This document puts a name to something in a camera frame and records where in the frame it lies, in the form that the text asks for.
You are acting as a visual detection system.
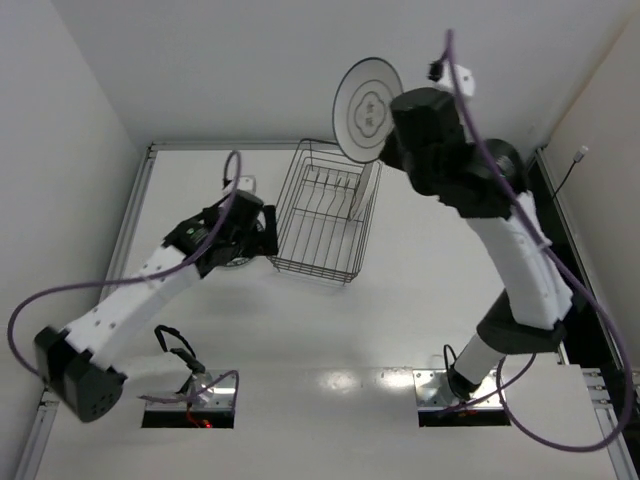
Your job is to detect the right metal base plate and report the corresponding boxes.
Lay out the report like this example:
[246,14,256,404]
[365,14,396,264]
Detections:
[413,369,502,413]

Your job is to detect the metal base plate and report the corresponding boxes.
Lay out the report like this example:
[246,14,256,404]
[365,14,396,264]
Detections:
[139,370,239,413]
[413,369,502,413]

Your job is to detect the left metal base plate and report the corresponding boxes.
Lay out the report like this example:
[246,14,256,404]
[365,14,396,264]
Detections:
[139,370,239,413]

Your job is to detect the purple cable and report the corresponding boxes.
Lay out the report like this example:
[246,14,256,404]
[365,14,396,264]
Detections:
[6,149,242,406]
[434,28,634,454]

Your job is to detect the right black base cable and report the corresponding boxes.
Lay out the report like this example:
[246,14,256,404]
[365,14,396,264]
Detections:
[442,343,459,386]

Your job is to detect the green rimmed lettered plate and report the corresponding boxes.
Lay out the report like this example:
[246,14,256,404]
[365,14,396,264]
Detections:
[220,256,255,269]

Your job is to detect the left black base cable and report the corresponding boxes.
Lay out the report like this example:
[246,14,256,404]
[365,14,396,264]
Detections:
[152,324,205,371]

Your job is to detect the black base cable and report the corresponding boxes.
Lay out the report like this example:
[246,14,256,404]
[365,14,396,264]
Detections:
[152,324,205,371]
[442,343,459,386]

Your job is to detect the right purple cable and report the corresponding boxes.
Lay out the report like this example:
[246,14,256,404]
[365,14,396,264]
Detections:
[434,28,634,454]

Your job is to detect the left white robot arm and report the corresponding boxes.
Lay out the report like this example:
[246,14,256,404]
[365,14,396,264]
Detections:
[34,191,278,423]

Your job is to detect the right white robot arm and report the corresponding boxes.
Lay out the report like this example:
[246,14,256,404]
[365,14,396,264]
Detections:
[380,87,573,400]

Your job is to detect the orange sunburst plate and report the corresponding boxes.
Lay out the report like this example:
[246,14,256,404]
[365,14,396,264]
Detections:
[348,161,379,221]

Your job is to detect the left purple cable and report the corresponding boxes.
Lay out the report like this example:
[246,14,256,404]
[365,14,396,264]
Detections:
[6,149,242,406]

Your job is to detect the wall cable with white plug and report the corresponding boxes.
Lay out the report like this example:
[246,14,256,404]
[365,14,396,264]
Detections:
[549,145,590,199]

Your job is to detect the wire dish rack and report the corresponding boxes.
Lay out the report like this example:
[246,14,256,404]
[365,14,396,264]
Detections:
[269,138,382,284]

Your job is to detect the white plate dark rim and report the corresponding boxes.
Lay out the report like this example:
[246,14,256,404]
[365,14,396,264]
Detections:
[332,57,404,164]

